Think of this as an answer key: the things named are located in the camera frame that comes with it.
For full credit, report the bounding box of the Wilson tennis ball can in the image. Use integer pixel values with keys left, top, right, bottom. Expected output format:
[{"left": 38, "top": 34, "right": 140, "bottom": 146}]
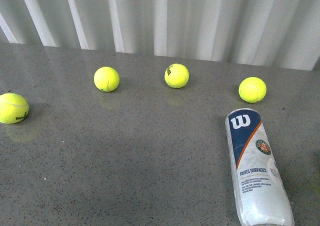
[{"left": 225, "top": 108, "right": 295, "bottom": 226}]

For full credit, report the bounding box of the white pleated curtain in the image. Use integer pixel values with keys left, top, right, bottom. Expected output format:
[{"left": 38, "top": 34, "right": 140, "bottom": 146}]
[{"left": 0, "top": 0, "right": 320, "bottom": 71}]

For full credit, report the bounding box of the far left tennis ball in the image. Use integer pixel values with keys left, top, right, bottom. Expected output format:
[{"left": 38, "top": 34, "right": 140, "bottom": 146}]
[{"left": 0, "top": 93, "right": 29, "bottom": 124}]

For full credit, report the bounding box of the yellow tennis ball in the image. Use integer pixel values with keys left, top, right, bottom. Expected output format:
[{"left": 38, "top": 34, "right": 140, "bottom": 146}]
[
  {"left": 164, "top": 63, "right": 190, "bottom": 89},
  {"left": 238, "top": 77, "right": 267, "bottom": 104},
  {"left": 93, "top": 66, "right": 120, "bottom": 93}
]

